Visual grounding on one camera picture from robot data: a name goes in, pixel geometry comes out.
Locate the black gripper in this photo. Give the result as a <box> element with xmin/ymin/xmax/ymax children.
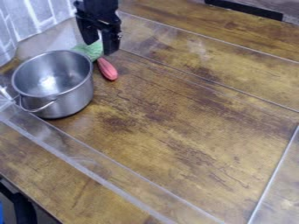
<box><xmin>73</xmin><ymin>0</ymin><xmax>121</xmax><ymax>55</ymax></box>

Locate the pink spoon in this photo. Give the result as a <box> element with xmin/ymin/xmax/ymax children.
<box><xmin>97</xmin><ymin>58</ymin><xmax>117</xmax><ymax>81</ymax></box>

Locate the green bumpy toy vegetable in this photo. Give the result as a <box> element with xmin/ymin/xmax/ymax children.
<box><xmin>71</xmin><ymin>41</ymin><xmax>103</xmax><ymax>62</ymax></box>

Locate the stainless steel pot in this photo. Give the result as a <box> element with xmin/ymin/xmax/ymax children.
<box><xmin>12</xmin><ymin>50</ymin><xmax>93</xmax><ymax>119</ymax></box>

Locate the white patterned curtain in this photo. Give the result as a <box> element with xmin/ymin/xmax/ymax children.
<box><xmin>0</xmin><ymin>0</ymin><xmax>75</xmax><ymax>66</ymax></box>

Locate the black bar at back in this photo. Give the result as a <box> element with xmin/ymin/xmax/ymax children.
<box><xmin>204</xmin><ymin>0</ymin><xmax>284</xmax><ymax>21</ymax></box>

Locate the clear acrylic table barrier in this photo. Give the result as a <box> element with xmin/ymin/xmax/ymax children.
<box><xmin>0</xmin><ymin>15</ymin><xmax>299</xmax><ymax>224</ymax></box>

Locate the black table leg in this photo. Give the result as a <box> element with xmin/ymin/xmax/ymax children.
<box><xmin>0</xmin><ymin>182</ymin><xmax>37</xmax><ymax>224</ymax></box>

